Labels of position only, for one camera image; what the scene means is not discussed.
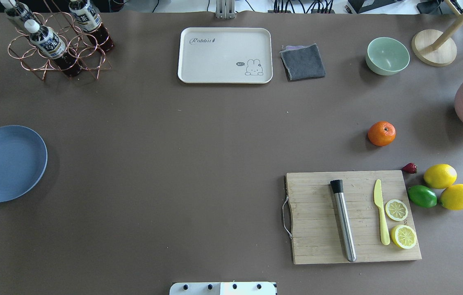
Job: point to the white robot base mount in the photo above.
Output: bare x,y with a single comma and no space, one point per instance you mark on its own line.
224,288

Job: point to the wooden stand base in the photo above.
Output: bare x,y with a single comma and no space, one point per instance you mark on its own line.
437,48

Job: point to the blue plate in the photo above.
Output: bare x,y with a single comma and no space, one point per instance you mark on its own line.
23,160

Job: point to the steel muddler black tip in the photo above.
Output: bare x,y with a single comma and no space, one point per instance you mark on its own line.
344,222

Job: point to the tea bottle lower right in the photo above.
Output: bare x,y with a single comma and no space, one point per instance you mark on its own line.
18,13

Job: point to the green bowl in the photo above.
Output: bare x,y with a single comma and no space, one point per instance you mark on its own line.
387,56

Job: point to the bamboo cutting board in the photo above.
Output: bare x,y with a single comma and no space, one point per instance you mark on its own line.
315,228

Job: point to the metal table clamp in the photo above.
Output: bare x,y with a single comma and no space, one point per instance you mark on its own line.
225,9

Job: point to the yellow lemon lower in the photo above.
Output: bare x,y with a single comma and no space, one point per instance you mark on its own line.
440,176

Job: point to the orange fruit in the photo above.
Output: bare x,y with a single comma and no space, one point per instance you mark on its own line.
382,133

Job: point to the thin lemon slice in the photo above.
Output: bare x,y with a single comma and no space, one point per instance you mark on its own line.
396,210

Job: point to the cream rabbit tray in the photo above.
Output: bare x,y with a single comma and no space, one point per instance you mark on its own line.
225,55

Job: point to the yellow lemon upper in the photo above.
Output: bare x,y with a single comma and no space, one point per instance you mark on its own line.
452,197

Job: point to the thick lemon half slice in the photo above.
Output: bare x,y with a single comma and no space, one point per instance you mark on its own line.
404,236

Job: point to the tea bottle lower left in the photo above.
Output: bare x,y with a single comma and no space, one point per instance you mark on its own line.
90,22

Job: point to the green lime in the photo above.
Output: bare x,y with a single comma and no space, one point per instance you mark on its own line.
422,196

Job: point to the copper wire bottle rack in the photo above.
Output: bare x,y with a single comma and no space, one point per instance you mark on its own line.
56,15

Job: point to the yellow lemon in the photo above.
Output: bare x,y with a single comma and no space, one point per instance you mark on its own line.
452,197
440,176

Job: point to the grey folded cloth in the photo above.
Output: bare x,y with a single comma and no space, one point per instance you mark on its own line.
302,62

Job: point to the red strawberry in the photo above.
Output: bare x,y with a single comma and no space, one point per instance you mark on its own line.
410,168

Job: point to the yellow plastic knife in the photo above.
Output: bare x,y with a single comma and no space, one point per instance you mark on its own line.
378,201

